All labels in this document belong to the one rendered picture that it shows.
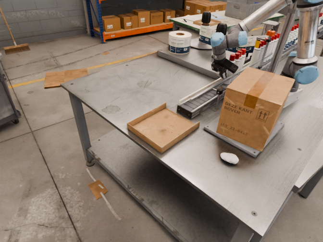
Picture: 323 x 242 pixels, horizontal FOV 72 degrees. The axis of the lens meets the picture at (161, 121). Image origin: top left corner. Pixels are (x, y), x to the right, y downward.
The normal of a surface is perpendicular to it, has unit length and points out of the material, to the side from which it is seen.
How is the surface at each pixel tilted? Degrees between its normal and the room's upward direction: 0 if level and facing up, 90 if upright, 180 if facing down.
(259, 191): 0
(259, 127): 90
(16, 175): 0
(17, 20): 90
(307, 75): 96
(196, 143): 0
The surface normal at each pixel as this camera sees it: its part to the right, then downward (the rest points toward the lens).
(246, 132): -0.58, 0.48
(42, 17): 0.60, 0.50
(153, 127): 0.04, -0.79
